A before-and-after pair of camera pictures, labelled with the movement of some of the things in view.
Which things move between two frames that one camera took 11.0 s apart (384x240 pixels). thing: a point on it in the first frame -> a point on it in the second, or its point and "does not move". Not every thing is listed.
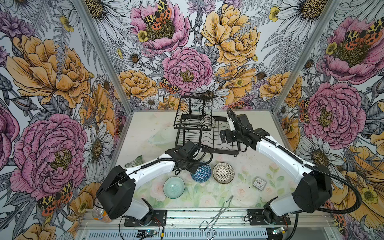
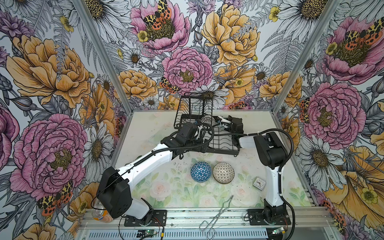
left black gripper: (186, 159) -> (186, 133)
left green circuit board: (145, 233) does not move
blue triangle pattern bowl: (203, 173) does not move
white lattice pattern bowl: (207, 121) does not move
